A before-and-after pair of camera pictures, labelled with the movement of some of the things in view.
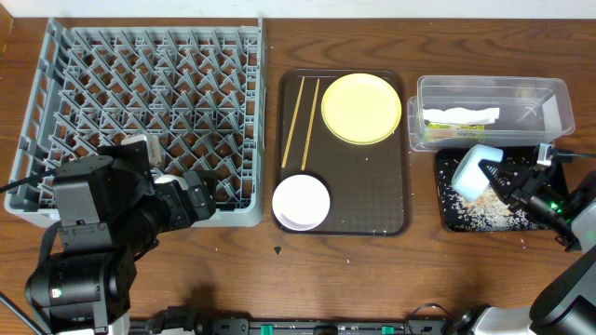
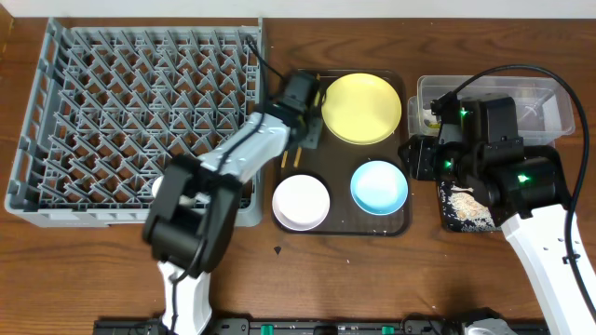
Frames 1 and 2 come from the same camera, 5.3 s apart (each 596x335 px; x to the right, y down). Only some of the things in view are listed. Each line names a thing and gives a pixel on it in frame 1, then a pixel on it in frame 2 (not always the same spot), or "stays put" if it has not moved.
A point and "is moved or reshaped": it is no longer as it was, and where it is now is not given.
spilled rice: (489, 212) stays put
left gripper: (200, 195) → (312, 128)
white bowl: (301, 202) stays put
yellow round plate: (361, 108) stays put
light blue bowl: (468, 179) is moved or reshaped
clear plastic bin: (453, 112) stays put
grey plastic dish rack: (200, 90) stays put
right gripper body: (530, 195) → (432, 162)
